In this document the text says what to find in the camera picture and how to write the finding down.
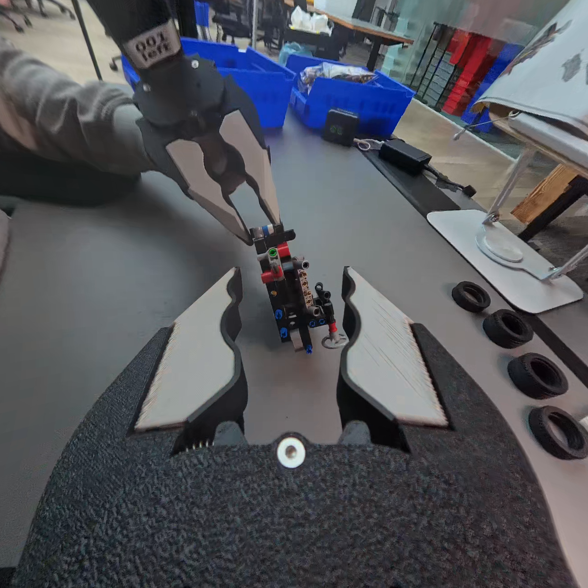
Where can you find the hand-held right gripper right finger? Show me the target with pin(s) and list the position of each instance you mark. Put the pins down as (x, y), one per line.
(390, 358)

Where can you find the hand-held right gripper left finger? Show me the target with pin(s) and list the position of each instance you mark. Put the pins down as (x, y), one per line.
(193, 363)

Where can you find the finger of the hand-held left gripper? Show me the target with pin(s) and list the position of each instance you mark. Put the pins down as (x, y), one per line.
(250, 156)
(197, 179)

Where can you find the toy brick assembly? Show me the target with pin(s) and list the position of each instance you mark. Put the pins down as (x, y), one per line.
(289, 298)

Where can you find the building instruction booklet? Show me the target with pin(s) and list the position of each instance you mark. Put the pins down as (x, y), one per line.
(542, 69)

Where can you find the person's left forearm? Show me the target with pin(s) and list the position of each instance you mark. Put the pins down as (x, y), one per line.
(59, 119)

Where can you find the grey desk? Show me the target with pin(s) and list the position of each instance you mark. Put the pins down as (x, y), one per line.
(115, 285)

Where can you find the blue bin with marker tag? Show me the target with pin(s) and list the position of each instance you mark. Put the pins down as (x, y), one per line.
(257, 87)

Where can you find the small black display device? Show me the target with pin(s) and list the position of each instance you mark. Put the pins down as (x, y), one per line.
(341, 127)

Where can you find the black toy tyre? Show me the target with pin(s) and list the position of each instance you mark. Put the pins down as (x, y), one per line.
(528, 381)
(507, 328)
(542, 436)
(471, 296)

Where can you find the teal plastic bag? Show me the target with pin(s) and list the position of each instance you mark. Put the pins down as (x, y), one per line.
(294, 53)

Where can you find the blue plastic bin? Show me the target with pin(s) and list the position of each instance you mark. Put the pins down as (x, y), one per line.
(358, 108)

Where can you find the plastic bag of bricks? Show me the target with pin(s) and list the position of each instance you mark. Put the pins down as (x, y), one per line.
(340, 72)

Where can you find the metal book stand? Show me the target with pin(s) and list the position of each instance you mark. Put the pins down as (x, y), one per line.
(459, 239)

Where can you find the black armrest pad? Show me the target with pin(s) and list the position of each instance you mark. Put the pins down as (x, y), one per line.
(59, 183)

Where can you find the white plastic bags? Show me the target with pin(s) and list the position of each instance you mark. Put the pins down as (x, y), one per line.
(310, 19)

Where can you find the black power adapter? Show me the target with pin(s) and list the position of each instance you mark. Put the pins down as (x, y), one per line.
(404, 156)

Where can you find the wooden background table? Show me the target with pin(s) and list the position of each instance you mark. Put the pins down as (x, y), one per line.
(367, 27)

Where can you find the red and blue drawer rack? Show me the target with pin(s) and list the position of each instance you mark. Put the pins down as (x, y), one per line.
(473, 69)

